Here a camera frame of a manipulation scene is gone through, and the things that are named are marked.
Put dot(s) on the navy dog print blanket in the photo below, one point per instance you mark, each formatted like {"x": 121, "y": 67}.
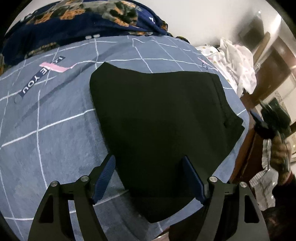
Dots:
{"x": 65, "y": 22}

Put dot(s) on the dark wall cabinet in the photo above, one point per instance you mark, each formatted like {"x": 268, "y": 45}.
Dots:
{"x": 253, "y": 33}

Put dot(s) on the blue checked bed sheet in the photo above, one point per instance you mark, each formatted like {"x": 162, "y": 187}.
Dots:
{"x": 49, "y": 130}

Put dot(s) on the white crumpled clothes pile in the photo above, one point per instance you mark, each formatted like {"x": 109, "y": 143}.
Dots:
{"x": 234, "y": 62}

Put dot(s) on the right hand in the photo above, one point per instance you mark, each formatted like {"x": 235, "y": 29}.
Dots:
{"x": 280, "y": 153}

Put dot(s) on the black pants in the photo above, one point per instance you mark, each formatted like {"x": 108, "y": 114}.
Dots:
{"x": 168, "y": 133}

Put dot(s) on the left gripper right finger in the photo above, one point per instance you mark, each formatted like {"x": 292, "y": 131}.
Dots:
{"x": 229, "y": 211}

